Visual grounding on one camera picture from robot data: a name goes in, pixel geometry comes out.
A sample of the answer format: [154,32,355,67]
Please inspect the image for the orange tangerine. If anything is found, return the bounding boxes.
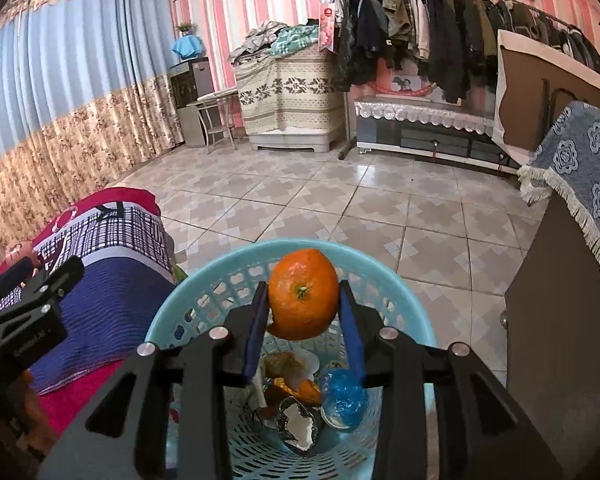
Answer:
[268,248,341,341]

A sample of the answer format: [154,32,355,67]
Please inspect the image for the pink cup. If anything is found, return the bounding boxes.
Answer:
[2,241,46,273]

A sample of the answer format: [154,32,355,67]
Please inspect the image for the blue plastic bag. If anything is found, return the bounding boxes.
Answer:
[322,369,368,428]

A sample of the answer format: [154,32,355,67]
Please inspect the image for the silver foil wrapper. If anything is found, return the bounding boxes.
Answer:
[276,397,326,456]

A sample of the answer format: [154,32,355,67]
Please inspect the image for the lace covered low cabinet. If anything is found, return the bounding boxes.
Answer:
[354,95,521,171]

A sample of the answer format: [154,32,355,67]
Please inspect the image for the blue covered water bottle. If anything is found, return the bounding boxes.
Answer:
[172,35,203,61]

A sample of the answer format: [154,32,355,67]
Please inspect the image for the blue fringed patterned cloth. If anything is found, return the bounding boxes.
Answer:
[517,101,600,341]

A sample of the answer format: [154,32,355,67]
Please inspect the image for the striped printed blanket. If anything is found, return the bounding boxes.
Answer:
[0,187,181,441]

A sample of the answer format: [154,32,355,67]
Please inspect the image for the brown wooden cabinet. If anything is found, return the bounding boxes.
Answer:
[505,195,600,476]

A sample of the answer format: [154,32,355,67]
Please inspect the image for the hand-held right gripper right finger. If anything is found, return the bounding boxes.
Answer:
[337,279,563,480]

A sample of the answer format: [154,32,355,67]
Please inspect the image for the light blue plastic basket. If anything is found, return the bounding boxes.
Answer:
[145,239,438,480]

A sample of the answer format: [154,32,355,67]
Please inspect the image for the row of hanging clothes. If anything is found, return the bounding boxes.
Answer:
[335,0,600,103]

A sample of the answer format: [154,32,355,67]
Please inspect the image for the grey water dispenser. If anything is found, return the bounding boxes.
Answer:
[168,57,216,148]

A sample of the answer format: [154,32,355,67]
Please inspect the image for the white paper scrap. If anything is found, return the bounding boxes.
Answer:
[294,350,322,377]

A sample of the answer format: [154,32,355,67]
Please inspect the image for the brown white framed board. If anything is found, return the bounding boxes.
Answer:
[492,30,600,153]

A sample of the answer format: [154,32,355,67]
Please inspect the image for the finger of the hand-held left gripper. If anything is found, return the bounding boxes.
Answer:
[22,256,85,311]
[0,259,37,323]

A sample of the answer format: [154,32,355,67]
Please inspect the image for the orange peel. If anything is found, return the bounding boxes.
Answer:
[264,352,325,410]

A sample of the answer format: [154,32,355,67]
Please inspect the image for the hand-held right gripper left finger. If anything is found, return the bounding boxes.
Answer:
[37,280,271,480]

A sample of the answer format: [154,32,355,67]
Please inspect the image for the patterned cloth covered cabinet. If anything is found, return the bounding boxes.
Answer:
[235,50,346,153]

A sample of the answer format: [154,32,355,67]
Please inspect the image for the blue and floral curtain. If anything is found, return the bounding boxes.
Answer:
[0,0,186,261]

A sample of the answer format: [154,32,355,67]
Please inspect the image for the grey folding table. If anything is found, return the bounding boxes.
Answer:
[187,87,241,153]

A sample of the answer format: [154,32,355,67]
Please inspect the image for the red hanging bag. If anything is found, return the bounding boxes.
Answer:
[318,2,338,53]

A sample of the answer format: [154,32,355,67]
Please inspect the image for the pile of folded clothes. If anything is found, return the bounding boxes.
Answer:
[230,20,326,66]

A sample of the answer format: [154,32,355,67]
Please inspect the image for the small framed photo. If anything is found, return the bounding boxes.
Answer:
[391,75,423,95]

